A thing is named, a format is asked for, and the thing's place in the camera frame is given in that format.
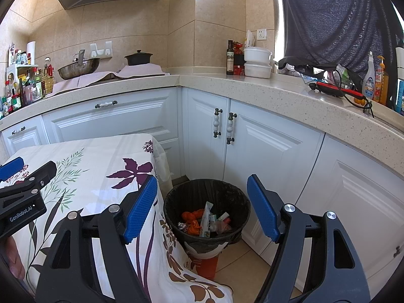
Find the wide white drawer front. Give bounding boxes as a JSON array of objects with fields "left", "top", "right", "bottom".
[{"left": 42, "top": 88, "right": 179, "bottom": 142}]

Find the dark oil bottle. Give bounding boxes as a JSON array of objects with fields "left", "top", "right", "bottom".
[{"left": 226, "top": 40, "right": 235, "bottom": 75}]

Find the green white packet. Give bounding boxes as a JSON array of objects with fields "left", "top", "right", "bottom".
[{"left": 335, "top": 64, "right": 351, "bottom": 84}]

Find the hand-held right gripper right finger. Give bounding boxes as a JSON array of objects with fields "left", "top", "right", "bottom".
[{"left": 247, "top": 174, "right": 371, "bottom": 303}]

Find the orange pump bottle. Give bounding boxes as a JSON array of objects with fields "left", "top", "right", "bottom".
[{"left": 374, "top": 56, "right": 389, "bottom": 105}]

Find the black lidded pot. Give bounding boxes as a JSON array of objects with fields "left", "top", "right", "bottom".
[{"left": 124, "top": 49, "right": 153, "bottom": 66}]

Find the floral tablecloth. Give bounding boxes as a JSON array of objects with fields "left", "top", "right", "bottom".
[{"left": 0, "top": 133, "right": 234, "bottom": 303}]

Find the group of condiment bottles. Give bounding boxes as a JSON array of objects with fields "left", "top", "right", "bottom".
[{"left": 0, "top": 49, "right": 56, "bottom": 119}]

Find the clear plastic bag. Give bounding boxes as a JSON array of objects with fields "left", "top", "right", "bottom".
[{"left": 210, "top": 221, "right": 232, "bottom": 236}]

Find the crumpled pale cloth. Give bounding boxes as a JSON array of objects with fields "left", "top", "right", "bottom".
[{"left": 278, "top": 63, "right": 313, "bottom": 78}]

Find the white tube green lettering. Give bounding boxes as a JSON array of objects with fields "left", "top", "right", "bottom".
[{"left": 200, "top": 201, "right": 213, "bottom": 238}]

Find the white spice shelf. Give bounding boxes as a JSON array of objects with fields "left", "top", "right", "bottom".
[{"left": 6, "top": 64, "right": 38, "bottom": 76}]

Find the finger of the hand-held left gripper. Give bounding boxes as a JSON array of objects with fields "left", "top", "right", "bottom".
[
  {"left": 0, "top": 161, "right": 58, "bottom": 198},
  {"left": 0, "top": 157, "right": 25, "bottom": 180}
]

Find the paper towel roll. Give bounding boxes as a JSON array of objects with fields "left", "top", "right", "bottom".
[{"left": 26, "top": 40, "right": 36, "bottom": 66}]

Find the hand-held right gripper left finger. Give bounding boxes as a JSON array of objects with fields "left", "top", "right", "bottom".
[{"left": 35, "top": 175, "right": 158, "bottom": 303}]

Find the dark curtain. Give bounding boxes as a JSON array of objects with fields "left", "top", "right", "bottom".
[{"left": 278, "top": 0, "right": 404, "bottom": 76}]

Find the pale pink stove cloth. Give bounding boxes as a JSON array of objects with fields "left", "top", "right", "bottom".
[{"left": 50, "top": 64, "right": 171, "bottom": 97}]

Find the red black handheld appliance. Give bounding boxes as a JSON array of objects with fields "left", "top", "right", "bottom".
[{"left": 309, "top": 81, "right": 363, "bottom": 99}]

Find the narrow white cabinet door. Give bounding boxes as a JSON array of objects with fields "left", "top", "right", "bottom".
[{"left": 186, "top": 88, "right": 232, "bottom": 184}]

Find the red packet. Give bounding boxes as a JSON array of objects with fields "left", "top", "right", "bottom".
[{"left": 234, "top": 42, "right": 246, "bottom": 76}]

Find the large orange plastic bag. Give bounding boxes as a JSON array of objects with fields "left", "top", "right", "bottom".
[{"left": 181, "top": 209, "right": 206, "bottom": 224}]

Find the person's left hand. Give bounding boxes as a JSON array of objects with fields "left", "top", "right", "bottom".
[{"left": 5, "top": 235, "right": 26, "bottom": 281}]

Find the white lidded container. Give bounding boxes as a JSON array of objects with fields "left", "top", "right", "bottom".
[
  {"left": 244, "top": 62, "right": 272, "bottom": 79},
  {"left": 243, "top": 47, "right": 272, "bottom": 64}
]

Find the trash bin with black liner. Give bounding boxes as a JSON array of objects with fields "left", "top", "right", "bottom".
[{"left": 163, "top": 178, "right": 251, "bottom": 280}]

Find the small white cabinet door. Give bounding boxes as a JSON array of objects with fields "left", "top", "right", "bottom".
[{"left": 0, "top": 115, "right": 51, "bottom": 157}]

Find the steel wok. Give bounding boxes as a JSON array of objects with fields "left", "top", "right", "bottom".
[{"left": 57, "top": 49, "right": 100, "bottom": 80}]

